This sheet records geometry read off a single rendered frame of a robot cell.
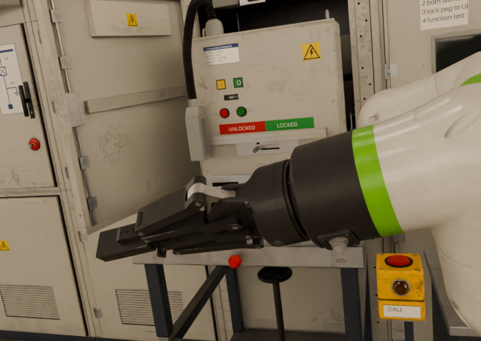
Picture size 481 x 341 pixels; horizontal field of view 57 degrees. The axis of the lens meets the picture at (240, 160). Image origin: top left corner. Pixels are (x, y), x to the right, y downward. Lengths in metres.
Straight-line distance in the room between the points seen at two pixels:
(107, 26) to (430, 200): 1.31
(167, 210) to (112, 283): 1.86
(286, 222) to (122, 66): 1.27
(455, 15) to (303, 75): 0.55
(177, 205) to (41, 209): 1.96
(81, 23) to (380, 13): 0.99
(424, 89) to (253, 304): 1.44
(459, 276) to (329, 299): 1.56
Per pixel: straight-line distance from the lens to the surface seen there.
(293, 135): 1.42
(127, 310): 2.31
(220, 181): 1.55
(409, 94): 0.81
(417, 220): 0.36
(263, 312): 2.05
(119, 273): 2.22
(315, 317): 2.01
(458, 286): 0.42
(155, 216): 0.42
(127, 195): 1.58
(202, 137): 1.44
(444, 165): 0.34
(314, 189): 0.35
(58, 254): 2.38
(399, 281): 0.87
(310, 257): 1.12
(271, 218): 0.38
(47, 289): 2.53
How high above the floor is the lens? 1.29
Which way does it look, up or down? 12 degrees down
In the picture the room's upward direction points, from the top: 7 degrees counter-clockwise
